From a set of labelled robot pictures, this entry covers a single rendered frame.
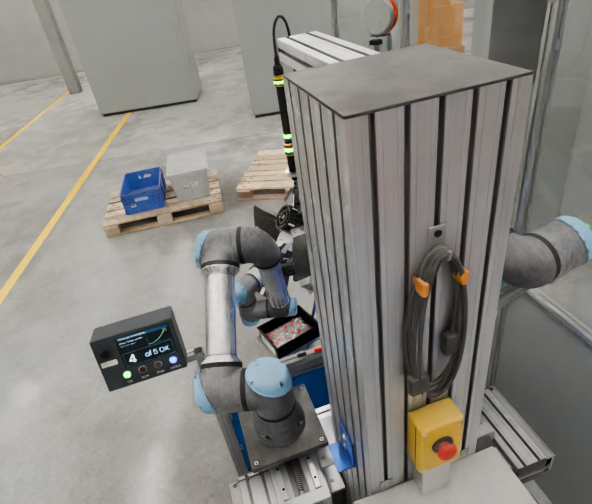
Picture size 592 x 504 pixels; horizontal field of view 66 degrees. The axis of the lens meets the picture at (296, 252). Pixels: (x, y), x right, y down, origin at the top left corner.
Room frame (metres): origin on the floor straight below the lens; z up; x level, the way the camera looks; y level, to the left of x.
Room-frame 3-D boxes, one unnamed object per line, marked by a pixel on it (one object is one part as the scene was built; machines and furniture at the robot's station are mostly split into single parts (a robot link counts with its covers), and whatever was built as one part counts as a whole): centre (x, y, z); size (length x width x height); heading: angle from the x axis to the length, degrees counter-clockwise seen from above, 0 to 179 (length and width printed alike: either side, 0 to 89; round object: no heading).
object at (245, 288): (1.31, 0.21, 1.18); 0.11 x 0.08 x 0.09; 140
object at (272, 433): (0.83, 0.13, 1.09); 0.15 x 0.15 x 0.10
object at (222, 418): (1.17, 0.40, 0.39); 0.04 x 0.04 x 0.78; 13
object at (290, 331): (1.41, 0.08, 0.83); 0.19 x 0.14 x 0.03; 118
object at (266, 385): (0.83, 0.13, 1.20); 0.13 x 0.12 x 0.14; 84
